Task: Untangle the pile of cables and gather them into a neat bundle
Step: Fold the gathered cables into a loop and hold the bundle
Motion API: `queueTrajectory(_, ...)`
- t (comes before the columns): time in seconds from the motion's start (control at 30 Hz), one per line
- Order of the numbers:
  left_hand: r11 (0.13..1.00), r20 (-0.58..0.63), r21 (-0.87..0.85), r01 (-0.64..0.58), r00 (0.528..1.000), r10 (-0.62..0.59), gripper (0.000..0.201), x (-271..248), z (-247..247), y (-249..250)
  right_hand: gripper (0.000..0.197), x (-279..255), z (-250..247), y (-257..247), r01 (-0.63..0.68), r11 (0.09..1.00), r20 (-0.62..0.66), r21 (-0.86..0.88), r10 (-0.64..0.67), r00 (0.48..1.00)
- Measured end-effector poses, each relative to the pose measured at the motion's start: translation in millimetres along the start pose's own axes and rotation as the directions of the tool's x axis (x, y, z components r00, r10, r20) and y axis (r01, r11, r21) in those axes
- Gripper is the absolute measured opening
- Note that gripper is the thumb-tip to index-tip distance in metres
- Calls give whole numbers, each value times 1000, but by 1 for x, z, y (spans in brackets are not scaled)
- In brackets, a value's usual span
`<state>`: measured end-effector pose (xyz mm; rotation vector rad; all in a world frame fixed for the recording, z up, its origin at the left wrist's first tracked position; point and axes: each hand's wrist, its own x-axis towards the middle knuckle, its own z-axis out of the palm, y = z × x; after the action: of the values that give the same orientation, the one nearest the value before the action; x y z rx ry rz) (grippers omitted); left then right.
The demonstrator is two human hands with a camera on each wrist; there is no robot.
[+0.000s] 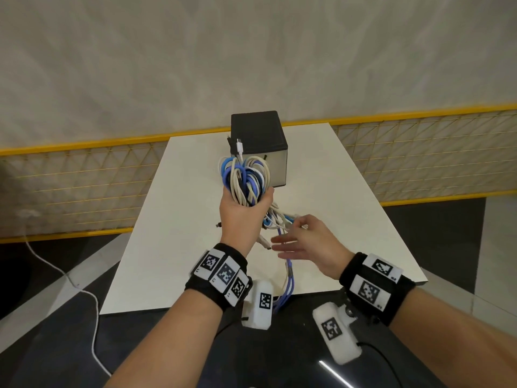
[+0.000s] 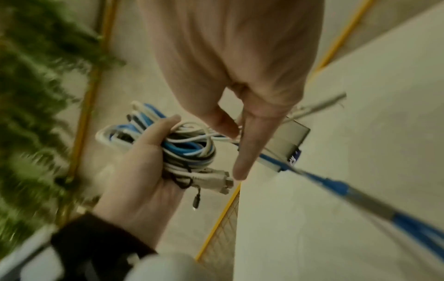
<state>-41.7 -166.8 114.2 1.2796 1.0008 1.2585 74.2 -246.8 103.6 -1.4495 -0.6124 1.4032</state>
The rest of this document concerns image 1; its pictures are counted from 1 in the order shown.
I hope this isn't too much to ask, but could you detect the person's left hand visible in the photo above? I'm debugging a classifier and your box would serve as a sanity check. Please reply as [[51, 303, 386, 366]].
[[219, 185, 275, 259]]

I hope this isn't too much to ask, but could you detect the person's right hand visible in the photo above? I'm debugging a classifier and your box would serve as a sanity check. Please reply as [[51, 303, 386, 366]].
[[270, 214, 356, 281]]

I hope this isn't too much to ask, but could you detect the pile of cables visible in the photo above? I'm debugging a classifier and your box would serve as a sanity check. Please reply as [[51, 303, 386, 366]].
[[216, 137, 310, 316]]

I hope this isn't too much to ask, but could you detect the black-topped grey drawer box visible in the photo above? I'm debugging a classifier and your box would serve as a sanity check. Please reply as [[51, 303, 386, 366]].
[[230, 110, 289, 189]]

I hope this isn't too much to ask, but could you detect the person's right forearm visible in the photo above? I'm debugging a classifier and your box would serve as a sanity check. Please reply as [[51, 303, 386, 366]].
[[389, 288, 517, 388]]

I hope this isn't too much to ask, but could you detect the person's left forearm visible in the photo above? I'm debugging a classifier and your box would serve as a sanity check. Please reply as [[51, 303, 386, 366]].
[[104, 288, 225, 388]]

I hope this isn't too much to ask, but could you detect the black wristband with markers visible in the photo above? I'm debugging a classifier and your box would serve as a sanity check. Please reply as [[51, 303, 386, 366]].
[[185, 242, 253, 311], [338, 252, 417, 327]]

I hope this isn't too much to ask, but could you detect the yellow mesh fence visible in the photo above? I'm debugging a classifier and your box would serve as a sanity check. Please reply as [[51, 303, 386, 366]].
[[0, 102, 517, 244]]

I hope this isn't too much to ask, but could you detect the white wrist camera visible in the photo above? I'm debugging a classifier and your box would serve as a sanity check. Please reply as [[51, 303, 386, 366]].
[[312, 301, 363, 366], [241, 280, 275, 331]]

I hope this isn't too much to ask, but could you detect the long white power cord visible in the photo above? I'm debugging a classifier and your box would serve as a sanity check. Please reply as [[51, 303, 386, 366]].
[[18, 210, 113, 378]]

